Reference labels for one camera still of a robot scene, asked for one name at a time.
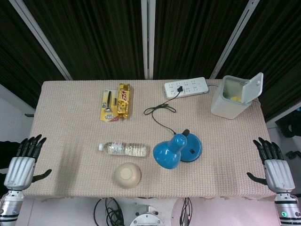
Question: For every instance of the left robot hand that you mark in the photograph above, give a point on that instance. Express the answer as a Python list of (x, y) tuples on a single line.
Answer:
[(20, 170)]

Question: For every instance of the pink woven tablecloth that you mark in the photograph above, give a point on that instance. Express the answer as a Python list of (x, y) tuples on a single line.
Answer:
[(94, 141)]

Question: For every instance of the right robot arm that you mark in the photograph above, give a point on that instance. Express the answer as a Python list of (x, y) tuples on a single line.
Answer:
[(285, 209)]

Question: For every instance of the white power strip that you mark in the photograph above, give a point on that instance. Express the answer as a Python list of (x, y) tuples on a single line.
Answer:
[(185, 87)]

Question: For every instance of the black equipment beside table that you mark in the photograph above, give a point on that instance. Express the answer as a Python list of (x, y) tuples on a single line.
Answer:
[(290, 127)]

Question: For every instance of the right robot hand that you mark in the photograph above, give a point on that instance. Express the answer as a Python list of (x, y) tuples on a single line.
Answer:
[(279, 171)]

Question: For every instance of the clear plastic water bottle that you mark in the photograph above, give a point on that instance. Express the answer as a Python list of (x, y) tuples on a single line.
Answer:
[(124, 148)]

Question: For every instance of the black curtain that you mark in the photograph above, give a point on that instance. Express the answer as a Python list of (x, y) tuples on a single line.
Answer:
[(94, 35)]

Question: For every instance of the white vertical frame post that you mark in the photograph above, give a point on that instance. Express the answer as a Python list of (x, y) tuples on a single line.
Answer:
[(148, 37)]

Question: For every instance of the blue desk lamp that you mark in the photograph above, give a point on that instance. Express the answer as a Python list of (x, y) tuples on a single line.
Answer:
[(176, 150)]

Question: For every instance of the razor in yellow blister pack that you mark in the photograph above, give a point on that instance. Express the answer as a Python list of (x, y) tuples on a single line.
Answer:
[(108, 106)]

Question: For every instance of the yellow item inside bin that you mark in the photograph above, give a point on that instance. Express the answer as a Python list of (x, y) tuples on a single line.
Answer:
[(235, 98)]

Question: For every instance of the beige upturned bowl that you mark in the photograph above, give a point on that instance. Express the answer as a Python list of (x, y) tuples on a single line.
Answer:
[(127, 175)]

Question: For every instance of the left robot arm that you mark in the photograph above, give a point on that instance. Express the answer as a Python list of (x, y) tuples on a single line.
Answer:
[(9, 206)]

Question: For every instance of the gold snack bar wrapper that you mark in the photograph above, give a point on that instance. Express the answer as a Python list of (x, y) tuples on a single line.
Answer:
[(123, 101)]

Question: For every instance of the white slanted frame post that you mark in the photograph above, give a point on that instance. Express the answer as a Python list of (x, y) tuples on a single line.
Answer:
[(235, 37), (40, 37)]

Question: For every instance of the white lidded trash bin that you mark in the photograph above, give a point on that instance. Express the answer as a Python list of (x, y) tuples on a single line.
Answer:
[(235, 99)]

